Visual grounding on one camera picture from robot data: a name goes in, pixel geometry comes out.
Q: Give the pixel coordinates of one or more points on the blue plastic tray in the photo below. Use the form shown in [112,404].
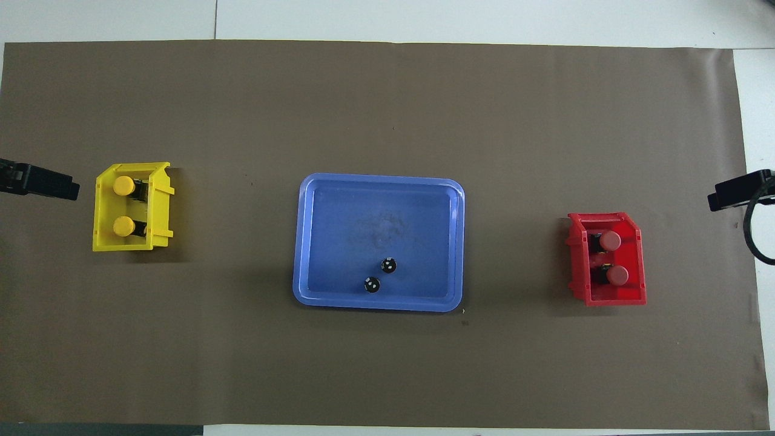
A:
[339,230]

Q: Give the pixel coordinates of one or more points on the yellow push button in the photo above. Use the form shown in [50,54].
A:
[124,186]
[124,226]

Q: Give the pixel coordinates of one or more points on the red plastic bin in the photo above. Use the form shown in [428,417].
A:
[637,266]

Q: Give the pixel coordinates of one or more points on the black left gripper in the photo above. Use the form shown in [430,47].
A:
[12,177]

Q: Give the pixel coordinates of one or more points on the brown paper table mat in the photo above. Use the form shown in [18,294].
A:
[387,369]

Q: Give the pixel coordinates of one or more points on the red push button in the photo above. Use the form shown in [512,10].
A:
[618,275]
[610,240]

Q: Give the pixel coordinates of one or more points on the black cylindrical capacitor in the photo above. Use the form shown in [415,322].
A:
[388,265]
[372,284]

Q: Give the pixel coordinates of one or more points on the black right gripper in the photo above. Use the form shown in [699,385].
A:
[768,184]

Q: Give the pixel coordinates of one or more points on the yellow plastic bin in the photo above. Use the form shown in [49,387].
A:
[158,209]

